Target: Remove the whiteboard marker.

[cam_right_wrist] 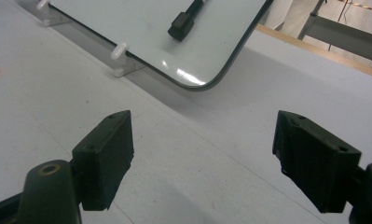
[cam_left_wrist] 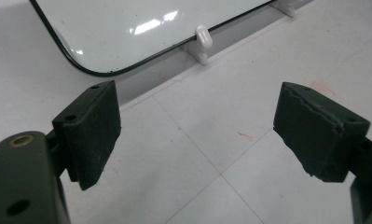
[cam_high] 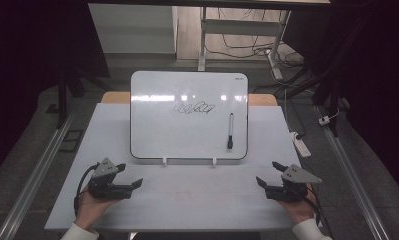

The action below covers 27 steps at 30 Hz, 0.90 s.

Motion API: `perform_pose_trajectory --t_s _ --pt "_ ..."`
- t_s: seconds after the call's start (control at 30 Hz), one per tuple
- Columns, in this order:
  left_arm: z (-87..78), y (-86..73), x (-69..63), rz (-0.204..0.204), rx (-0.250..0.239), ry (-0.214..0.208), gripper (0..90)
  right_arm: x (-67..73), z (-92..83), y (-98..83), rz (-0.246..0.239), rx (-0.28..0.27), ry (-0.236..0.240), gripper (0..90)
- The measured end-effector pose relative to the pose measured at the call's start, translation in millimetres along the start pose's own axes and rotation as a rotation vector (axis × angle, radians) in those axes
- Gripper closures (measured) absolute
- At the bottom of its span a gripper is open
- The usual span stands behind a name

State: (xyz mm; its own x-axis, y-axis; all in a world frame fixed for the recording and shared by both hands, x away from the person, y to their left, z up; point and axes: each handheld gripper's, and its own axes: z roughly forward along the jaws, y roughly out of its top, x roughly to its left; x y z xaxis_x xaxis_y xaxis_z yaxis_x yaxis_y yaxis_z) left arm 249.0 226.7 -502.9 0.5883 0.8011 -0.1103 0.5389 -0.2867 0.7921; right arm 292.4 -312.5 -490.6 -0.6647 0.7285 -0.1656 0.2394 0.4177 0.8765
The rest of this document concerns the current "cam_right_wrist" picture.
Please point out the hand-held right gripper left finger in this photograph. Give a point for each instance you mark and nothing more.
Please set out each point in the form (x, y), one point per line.
(103, 161)

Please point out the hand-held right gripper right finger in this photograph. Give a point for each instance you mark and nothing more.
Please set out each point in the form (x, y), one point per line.
(314, 165)

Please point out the white table cover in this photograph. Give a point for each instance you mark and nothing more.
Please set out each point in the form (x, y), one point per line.
(205, 140)

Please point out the white whiteboard stand foot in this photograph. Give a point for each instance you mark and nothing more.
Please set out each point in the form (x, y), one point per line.
(43, 4)
(118, 53)

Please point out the white whiteboard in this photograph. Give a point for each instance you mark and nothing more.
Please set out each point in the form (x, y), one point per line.
(137, 28)

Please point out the yellow black striped tape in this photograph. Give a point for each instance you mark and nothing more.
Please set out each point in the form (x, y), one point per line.
(360, 5)

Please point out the grey metal desk frame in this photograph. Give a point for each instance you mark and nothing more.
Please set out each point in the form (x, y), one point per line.
(345, 33)

